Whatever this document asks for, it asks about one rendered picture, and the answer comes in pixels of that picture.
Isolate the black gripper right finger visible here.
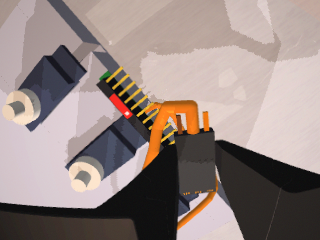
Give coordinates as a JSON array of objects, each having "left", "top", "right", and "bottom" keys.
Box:
[{"left": 215, "top": 140, "right": 320, "bottom": 240}]

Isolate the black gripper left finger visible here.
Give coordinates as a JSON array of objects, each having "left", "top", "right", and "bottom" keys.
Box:
[{"left": 0, "top": 144, "right": 180, "bottom": 240}]

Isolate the black pin header strip with yellow pins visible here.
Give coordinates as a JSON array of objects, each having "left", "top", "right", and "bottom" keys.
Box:
[{"left": 97, "top": 71, "right": 171, "bottom": 153}]

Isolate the light grey flat slab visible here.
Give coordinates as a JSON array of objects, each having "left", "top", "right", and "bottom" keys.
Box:
[{"left": 0, "top": 0, "right": 236, "bottom": 240}]

